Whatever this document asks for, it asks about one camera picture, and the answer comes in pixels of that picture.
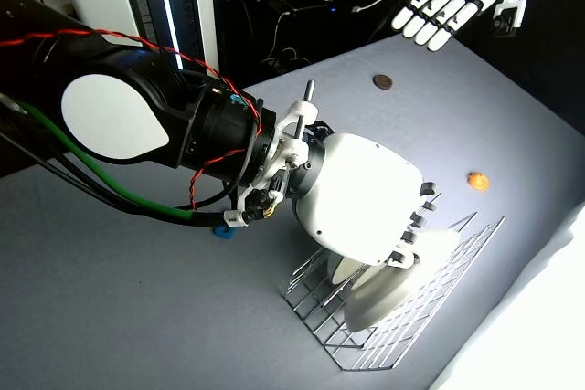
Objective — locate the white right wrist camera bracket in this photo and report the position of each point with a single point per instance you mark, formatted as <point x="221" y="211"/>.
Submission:
<point x="297" y="111"/>

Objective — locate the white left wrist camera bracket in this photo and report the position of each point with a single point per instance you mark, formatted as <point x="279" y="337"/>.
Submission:
<point x="509" y="20"/>

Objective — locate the black device with blue light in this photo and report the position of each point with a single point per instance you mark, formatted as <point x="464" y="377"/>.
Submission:
<point x="311" y="5"/>

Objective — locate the blue block with two holes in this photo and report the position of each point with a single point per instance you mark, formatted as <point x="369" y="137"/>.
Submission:
<point x="225" y="234"/>

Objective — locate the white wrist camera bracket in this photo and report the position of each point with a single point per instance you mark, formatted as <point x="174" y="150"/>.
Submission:
<point x="297" y="111"/>
<point x="509" y="20"/>

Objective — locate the orange swirl cookie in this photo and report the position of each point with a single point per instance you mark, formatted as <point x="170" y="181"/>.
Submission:
<point x="478" y="182"/>

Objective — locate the brown round disc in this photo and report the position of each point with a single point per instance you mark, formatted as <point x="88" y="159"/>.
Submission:
<point x="383" y="81"/>

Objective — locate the white plate with dotted marks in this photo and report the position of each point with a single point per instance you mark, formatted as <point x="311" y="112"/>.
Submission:
<point x="388" y="294"/>

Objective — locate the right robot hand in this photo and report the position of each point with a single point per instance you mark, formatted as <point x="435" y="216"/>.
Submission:
<point x="361" y="198"/>

